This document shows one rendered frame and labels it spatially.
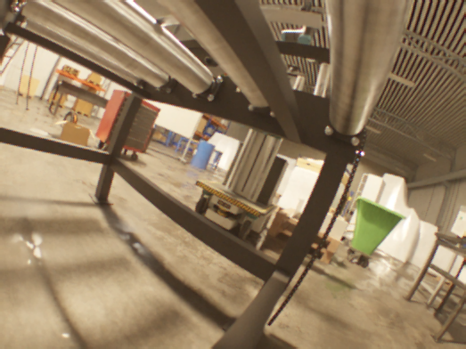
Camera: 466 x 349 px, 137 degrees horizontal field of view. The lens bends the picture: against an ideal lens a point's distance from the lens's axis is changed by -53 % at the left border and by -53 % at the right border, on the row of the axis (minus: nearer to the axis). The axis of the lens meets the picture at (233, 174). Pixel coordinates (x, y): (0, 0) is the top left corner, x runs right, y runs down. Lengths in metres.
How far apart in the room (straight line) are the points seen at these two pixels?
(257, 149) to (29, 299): 2.01
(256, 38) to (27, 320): 0.81
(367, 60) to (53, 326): 0.89
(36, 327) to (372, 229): 3.05
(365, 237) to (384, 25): 2.76
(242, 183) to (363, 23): 1.86
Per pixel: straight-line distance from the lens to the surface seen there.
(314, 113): 0.71
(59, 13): 0.87
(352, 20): 0.27
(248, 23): 0.24
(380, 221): 2.86
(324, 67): 1.93
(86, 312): 0.72
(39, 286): 0.78
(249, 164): 1.98
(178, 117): 5.67
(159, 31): 0.66
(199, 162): 6.26
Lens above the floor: 0.59
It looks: 3 degrees down
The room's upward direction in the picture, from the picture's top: 23 degrees clockwise
